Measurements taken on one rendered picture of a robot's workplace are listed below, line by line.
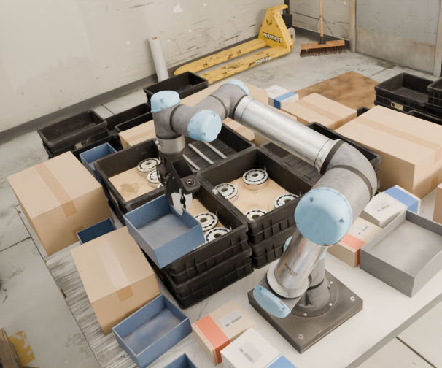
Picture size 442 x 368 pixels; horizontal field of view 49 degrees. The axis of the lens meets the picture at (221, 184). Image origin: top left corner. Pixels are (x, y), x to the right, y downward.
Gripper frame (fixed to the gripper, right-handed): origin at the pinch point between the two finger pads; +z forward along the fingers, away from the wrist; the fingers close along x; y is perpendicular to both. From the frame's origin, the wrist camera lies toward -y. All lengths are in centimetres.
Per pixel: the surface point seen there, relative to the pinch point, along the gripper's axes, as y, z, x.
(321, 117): 49, 17, -98
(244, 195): 28, 25, -39
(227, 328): -16.7, 34.4, -1.5
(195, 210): 33.7, 27.1, -19.7
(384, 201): -7, 26, -78
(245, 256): 2.2, 29.5, -21.5
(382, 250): -22, 31, -62
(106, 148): 111, 29, -12
